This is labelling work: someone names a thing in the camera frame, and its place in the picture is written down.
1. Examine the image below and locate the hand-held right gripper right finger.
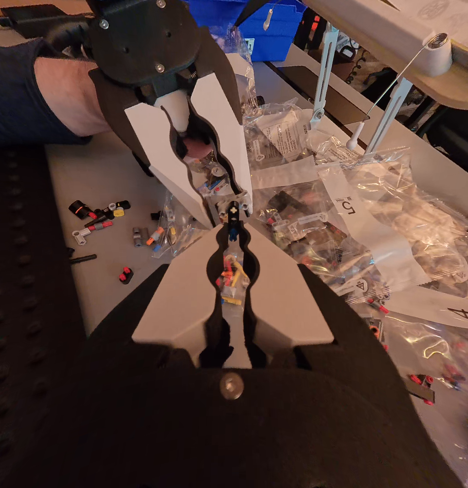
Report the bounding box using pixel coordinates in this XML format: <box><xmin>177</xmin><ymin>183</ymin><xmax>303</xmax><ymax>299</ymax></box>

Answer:
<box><xmin>243</xmin><ymin>223</ymin><xmax>335</xmax><ymax>369</ymax></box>

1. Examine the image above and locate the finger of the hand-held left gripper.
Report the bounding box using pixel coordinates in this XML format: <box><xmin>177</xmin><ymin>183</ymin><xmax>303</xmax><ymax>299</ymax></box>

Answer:
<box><xmin>188</xmin><ymin>72</ymin><xmax>254</xmax><ymax>216</ymax></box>
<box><xmin>124</xmin><ymin>103</ymin><xmax>216</xmax><ymax>230</ymax></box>

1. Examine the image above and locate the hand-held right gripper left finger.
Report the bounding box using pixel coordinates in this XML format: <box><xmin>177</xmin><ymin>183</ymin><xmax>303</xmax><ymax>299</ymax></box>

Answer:
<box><xmin>131</xmin><ymin>223</ymin><xmax>235</xmax><ymax>369</ymax></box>

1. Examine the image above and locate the small clear bag of pins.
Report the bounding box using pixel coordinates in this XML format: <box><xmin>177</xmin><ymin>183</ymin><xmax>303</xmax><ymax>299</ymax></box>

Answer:
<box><xmin>152</xmin><ymin>158</ymin><xmax>262</xmax><ymax>309</ymax></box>

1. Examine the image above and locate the pile of clear parts bags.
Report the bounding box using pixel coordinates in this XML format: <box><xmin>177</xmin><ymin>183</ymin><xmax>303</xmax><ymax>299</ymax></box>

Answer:
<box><xmin>234</xmin><ymin>53</ymin><xmax>468</xmax><ymax>481</ymax></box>

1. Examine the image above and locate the dark grey lego chassis frame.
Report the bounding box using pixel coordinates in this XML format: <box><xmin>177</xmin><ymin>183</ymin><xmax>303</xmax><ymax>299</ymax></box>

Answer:
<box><xmin>407</xmin><ymin>374</ymin><xmax>435</xmax><ymax>405</ymax></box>

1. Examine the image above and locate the person's left forearm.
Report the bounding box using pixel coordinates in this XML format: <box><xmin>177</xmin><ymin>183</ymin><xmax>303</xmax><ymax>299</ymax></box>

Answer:
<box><xmin>0</xmin><ymin>38</ymin><xmax>93</xmax><ymax>146</ymax></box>

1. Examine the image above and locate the person's left hand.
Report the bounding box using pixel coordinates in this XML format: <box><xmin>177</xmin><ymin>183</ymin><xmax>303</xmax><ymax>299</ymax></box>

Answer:
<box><xmin>62</xmin><ymin>62</ymin><xmax>113</xmax><ymax>136</ymax></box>

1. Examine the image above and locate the blue plastic bin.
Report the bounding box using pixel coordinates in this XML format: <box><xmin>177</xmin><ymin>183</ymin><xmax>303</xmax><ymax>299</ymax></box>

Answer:
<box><xmin>182</xmin><ymin>0</ymin><xmax>308</xmax><ymax>62</ymax></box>

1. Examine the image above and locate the black power adapter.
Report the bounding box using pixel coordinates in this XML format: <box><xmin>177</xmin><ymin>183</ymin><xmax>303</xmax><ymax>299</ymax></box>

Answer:
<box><xmin>0</xmin><ymin>4</ymin><xmax>91</xmax><ymax>39</ymax></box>

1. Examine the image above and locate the black studded mat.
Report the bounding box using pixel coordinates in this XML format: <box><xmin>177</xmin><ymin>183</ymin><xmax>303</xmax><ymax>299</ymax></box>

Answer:
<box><xmin>0</xmin><ymin>145</ymin><xmax>90</xmax><ymax>488</ymax></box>

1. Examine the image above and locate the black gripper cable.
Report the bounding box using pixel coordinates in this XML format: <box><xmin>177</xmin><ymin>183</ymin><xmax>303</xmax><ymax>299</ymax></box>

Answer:
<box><xmin>43</xmin><ymin>18</ymin><xmax>94</xmax><ymax>59</ymax></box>

